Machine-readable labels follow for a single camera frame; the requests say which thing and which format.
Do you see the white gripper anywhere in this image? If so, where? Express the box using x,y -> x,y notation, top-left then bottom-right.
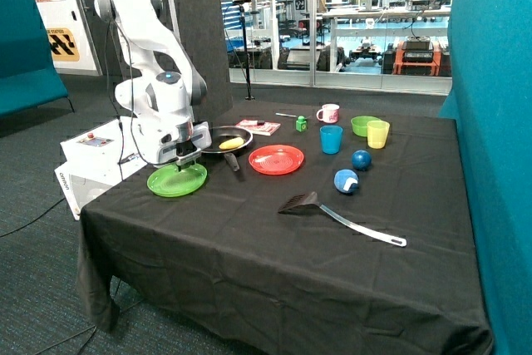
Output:
143,121 -> 212,171

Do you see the yellow toy corn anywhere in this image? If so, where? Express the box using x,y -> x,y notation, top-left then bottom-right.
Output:
219,137 -> 244,150

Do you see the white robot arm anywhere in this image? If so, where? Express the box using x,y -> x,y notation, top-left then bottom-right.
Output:
95,0 -> 212,169

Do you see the green plastic plate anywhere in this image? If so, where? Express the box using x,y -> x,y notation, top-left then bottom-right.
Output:
147,164 -> 208,198

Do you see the black frying pan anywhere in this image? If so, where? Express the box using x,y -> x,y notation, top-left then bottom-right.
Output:
202,126 -> 254,172

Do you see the pink book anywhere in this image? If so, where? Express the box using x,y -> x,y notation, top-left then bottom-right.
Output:
236,119 -> 281,136

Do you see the red plastic plate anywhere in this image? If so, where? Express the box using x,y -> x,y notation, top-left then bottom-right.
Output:
248,145 -> 304,175

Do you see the white robot controller base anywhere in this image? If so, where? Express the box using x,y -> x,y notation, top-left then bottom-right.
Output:
55,116 -> 146,219

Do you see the pen on table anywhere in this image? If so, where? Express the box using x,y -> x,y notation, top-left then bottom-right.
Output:
274,112 -> 312,120

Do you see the black slotted spatula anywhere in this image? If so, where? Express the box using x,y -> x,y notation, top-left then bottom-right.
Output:
278,191 -> 407,248

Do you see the green toy block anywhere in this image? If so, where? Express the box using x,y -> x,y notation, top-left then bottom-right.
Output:
295,116 -> 308,132

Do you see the black tablecloth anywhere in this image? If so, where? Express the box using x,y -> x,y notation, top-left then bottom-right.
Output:
76,101 -> 495,354

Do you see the blue plastic cup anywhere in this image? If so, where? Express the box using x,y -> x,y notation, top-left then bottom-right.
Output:
320,125 -> 343,155

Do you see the pink and white mug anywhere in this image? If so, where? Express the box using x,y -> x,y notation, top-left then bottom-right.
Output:
316,103 -> 340,124

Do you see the blue and white ball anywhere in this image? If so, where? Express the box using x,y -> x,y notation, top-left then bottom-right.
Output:
333,169 -> 359,194

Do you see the black tripod stand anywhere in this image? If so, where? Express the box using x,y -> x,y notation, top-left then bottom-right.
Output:
232,0 -> 255,101

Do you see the yellow black warning sign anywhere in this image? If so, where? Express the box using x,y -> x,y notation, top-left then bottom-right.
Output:
47,27 -> 80,62

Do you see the dark blue ball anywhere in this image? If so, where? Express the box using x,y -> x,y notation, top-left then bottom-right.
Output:
352,150 -> 372,171

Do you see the green plastic bowl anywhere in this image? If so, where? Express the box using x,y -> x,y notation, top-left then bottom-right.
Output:
351,116 -> 380,138

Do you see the teal sofa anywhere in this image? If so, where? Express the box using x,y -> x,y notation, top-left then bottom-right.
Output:
0,0 -> 69,116

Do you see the yellow plastic cup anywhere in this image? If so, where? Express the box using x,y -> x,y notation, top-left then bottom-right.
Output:
367,120 -> 390,149

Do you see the orange mobile robot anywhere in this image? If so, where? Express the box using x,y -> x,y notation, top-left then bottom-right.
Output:
382,36 -> 451,77

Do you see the teal partition panel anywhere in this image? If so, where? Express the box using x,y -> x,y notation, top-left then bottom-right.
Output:
440,0 -> 531,354

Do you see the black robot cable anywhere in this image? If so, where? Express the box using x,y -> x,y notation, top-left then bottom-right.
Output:
103,17 -> 150,181

